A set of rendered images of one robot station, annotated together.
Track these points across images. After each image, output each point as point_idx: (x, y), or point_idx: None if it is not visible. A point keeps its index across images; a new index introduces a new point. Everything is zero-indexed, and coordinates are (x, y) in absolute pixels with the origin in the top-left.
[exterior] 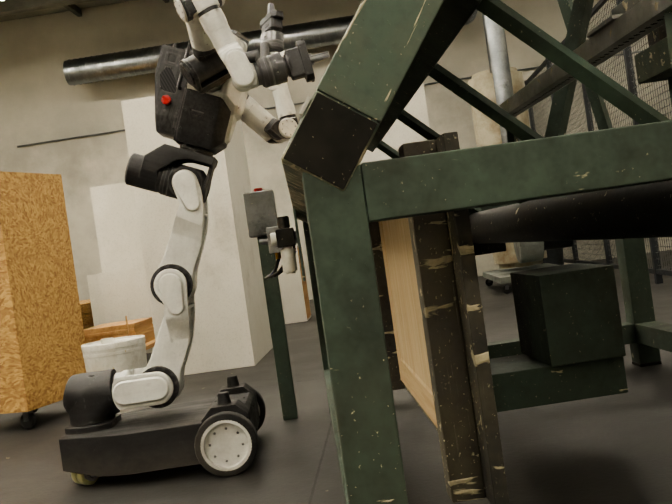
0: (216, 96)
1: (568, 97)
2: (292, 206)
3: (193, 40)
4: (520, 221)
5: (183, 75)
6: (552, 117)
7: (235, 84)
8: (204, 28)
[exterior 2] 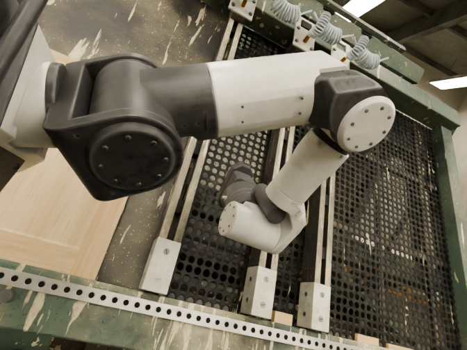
0: (20, 158)
1: None
2: (93, 342)
3: (249, 125)
4: None
5: (107, 149)
6: None
7: (268, 248)
8: (330, 171)
